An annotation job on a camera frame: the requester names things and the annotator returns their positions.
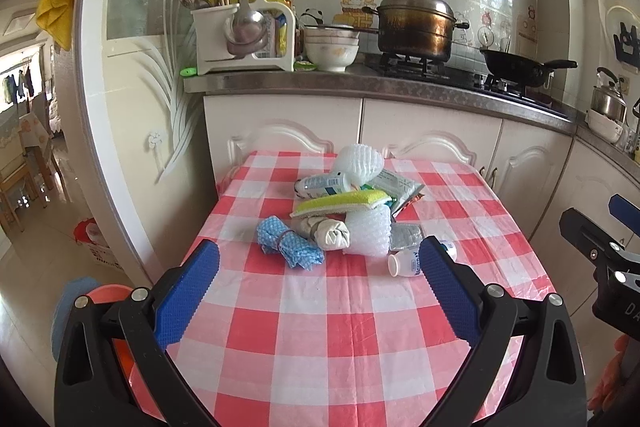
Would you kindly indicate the white foam net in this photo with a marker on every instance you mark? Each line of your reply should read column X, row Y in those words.
column 360, row 159
column 369, row 232

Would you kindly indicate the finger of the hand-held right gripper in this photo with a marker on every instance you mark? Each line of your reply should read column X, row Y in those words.
column 590, row 232
column 625, row 207

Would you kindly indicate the light blue plastic basin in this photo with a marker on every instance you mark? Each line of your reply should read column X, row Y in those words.
column 65, row 307

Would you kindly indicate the black frying pan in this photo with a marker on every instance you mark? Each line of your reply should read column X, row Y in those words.
column 515, row 67

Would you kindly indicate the white plastic bottle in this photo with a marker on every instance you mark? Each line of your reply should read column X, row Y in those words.
column 322, row 185
column 407, row 263

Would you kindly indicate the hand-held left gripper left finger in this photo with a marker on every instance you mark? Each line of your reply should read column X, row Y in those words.
column 190, row 292

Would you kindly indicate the frosted glass sliding door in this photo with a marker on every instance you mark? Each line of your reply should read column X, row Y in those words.
column 140, row 107

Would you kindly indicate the wooden dining chair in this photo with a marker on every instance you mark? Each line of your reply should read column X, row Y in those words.
column 15, row 207

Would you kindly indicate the brass cooking pot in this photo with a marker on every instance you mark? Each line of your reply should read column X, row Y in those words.
column 415, row 27

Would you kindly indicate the orange plastic basin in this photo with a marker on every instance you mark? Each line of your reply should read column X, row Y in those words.
column 120, row 357

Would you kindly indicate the green scouring pad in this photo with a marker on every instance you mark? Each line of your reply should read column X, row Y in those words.
column 306, row 66

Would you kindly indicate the white utensil rack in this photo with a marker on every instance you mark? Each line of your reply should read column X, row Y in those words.
column 210, row 32

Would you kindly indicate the blue patterned cloth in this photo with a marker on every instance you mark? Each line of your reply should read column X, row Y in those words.
column 285, row 242

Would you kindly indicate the red checked tablecloth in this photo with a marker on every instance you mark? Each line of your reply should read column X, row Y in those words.
column 300, row 317

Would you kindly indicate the steel kettle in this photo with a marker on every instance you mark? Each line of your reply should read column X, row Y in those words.
column 609, row 97

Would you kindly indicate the stack of white bowls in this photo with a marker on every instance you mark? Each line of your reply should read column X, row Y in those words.
column 331, row 52

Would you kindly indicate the person's right hand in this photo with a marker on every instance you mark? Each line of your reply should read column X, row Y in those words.
column 625, row 377

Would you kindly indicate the green striped sponge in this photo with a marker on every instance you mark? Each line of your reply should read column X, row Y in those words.
column 340, row 203

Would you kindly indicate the white cabinet door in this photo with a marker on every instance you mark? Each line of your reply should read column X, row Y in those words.
column 430, row 122
column 280, row 117
column 535, row 177
column 590, row 187

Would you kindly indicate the white laundry basket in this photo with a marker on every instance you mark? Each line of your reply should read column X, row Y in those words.
column 100, row 249

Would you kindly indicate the black gas stove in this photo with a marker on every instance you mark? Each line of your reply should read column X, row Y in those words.
column 450, row 74

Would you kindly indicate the white printed packet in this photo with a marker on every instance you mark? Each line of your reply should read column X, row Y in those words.
column 397, row 183

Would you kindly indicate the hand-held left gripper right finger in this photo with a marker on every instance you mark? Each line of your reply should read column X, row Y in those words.
column 450, row 292

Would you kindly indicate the grey white rolled cloth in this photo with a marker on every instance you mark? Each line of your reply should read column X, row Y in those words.
column 325, row 233

